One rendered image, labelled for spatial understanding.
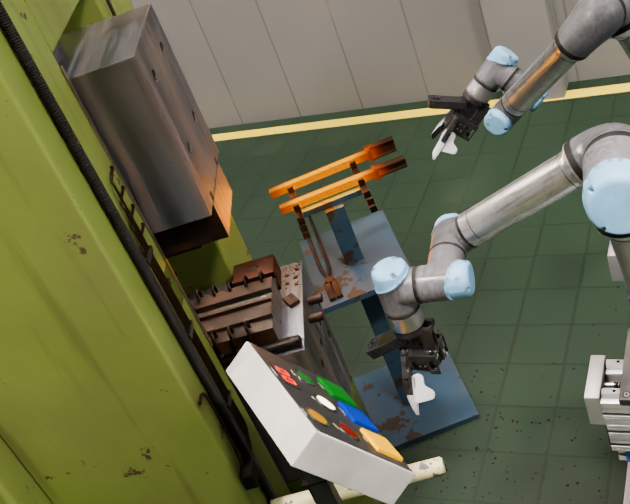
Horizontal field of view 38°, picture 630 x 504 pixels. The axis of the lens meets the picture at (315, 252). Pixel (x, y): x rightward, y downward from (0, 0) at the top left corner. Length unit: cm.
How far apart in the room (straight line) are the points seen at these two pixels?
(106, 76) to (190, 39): 361
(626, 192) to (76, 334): 109
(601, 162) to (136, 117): 93
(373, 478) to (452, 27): 342
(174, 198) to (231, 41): 341
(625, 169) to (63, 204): 99
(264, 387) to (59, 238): 49
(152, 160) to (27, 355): 48
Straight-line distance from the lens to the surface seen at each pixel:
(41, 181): 175
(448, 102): 266
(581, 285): 365
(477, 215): 186
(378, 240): 299
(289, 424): 174
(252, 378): 188
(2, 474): 218
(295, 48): 526
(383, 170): 282
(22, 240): 183
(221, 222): 213
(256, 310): 237
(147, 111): 195
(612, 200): 162
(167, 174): 201
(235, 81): 553
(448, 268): 180
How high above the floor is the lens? 236
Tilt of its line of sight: 33 degrees down
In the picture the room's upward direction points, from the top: 23 degrees counter-clockwise
